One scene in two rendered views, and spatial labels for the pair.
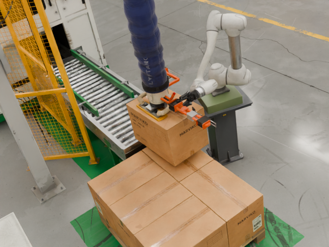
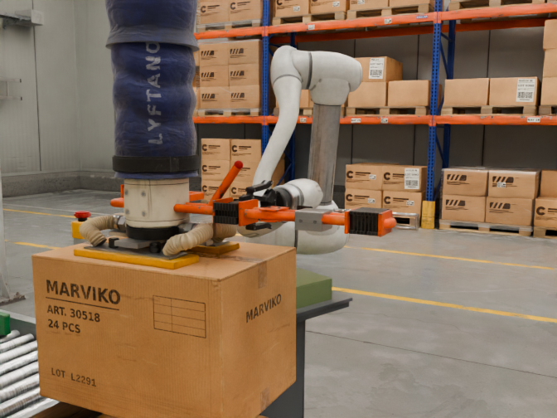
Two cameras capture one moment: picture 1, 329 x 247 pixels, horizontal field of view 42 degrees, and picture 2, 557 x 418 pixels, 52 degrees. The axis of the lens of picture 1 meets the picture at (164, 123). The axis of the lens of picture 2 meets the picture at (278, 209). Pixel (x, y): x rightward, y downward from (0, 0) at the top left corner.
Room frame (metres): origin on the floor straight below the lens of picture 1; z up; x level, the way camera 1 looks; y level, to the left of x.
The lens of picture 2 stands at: (1.63, 0.55, 1.39)
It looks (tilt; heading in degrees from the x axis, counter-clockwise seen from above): 8 degrees down; 328
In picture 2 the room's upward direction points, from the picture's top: 1 degrees clockwise
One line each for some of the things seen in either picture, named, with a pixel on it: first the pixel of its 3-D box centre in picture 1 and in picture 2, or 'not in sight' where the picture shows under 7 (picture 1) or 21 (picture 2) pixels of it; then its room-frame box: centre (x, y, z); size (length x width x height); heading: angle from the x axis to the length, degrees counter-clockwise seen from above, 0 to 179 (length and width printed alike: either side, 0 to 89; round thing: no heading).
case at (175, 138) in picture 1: (167, 123); (169, 320); (3.10, -0.02, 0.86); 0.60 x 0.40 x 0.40; 31
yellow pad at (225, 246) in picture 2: not in sight; (180, 238); (3.15, -0.08, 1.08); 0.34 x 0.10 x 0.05; 29
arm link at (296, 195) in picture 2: (199, 92); (284, 200); (2.98, -0.33, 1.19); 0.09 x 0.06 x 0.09; 29
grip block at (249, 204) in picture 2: (175, 105); (235, 211); (2.88, -0.12, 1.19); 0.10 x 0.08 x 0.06; 119
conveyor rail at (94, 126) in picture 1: (74, 109); not in sight; (4.23, 0.98, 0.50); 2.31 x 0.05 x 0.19; 29
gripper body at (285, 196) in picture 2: (192, 96); (272, 203); (2.95, -0.27, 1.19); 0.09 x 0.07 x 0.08; 119
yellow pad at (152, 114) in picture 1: (151, 109); (134, 250); (3.05, 0.09, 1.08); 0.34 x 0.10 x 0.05; 29
